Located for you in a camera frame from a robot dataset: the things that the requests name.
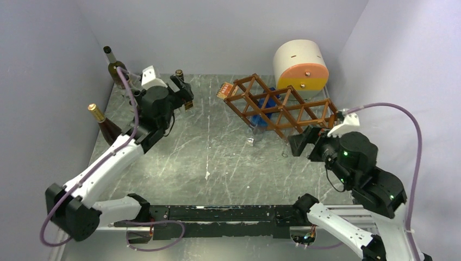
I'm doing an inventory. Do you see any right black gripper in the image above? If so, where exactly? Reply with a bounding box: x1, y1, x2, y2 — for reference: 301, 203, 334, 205
286, 122, 353, 185

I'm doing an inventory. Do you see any clear square black-capped bottle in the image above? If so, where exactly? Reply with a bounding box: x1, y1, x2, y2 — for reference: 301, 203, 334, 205
175, 69, 194, 113

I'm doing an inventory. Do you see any clear glass bottle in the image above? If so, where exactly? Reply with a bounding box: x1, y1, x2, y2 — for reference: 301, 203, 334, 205
281, 138, 292, 158

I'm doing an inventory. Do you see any clear blue-label bottle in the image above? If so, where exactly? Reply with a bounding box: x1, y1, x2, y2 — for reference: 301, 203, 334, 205
247, 97, 276, 146

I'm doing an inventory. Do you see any clear round liquor bottle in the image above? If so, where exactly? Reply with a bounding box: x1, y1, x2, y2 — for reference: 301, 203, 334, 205
121, 73, 142, 111

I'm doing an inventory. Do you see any dark gold-capped wine bottle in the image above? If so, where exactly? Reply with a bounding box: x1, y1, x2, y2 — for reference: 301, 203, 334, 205
88, 103, 122, 145

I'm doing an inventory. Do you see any olive green wine bottle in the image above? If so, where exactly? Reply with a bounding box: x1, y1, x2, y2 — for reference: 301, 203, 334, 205
103, 46, 127, 89

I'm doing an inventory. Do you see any dark green black-capped bottle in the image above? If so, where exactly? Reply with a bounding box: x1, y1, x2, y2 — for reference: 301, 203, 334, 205
133, 90, 146, 105

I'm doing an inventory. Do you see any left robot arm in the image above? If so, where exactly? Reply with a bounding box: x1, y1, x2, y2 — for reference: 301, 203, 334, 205
45, 75, 194, 241

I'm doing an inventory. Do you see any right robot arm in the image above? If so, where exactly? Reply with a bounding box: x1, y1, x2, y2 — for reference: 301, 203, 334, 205
288, 126, 432, 260

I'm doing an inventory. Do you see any brown wooden wine rack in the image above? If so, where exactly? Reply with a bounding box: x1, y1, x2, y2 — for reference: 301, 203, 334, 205
223, 73, 338, 139

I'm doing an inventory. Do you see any small orange card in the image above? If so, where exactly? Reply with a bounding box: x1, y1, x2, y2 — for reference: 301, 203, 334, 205
216, 82, 233, 100

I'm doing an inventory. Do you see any cream orange cylinder container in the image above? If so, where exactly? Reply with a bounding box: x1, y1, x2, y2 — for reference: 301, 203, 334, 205
273, 39, 329, 98

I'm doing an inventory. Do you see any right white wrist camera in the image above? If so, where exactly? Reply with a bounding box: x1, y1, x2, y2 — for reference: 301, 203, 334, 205
327, 109, 360, 138

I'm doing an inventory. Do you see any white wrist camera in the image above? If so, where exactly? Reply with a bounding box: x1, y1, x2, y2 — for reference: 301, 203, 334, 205
327, 109, 360, 138
141, 66, 167, 90

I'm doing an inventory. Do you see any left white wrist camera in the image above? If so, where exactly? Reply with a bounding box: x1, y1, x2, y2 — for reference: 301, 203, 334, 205
141, 66, 167, 90

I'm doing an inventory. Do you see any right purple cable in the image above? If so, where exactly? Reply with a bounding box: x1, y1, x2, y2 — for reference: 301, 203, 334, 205
345, 102, 423, 261

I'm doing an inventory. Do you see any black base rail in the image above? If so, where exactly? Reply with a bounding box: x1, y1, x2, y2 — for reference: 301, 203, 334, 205
149, 204, 311, 240

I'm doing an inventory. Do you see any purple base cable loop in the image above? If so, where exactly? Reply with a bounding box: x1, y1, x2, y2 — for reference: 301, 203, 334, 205
125, 220, 186, 252

